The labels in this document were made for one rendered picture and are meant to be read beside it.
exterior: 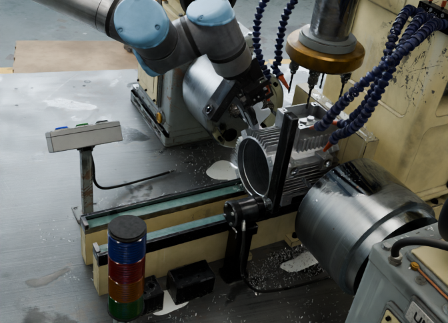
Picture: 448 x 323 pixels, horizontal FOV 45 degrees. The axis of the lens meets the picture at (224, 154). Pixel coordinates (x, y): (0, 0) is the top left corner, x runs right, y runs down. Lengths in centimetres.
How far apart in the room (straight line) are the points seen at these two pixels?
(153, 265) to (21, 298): 30
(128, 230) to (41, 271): 56
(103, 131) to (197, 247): 36
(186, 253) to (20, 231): 44
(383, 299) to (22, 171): 109
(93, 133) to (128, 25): 41
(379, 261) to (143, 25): 59
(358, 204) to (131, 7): 57
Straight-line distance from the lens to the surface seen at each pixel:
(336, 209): 112
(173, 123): 172
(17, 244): 145
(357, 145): 134
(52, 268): 138
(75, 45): 403
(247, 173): 143
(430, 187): 159
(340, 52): 123
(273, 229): 143
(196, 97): 153
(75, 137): 133
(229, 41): 115
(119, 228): 85
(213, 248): 136
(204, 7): 114
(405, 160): 141
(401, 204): 111
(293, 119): 111
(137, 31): 100
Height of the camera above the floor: 180
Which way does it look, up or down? 34 degrees down
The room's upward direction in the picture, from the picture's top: 8 degrees clockwise
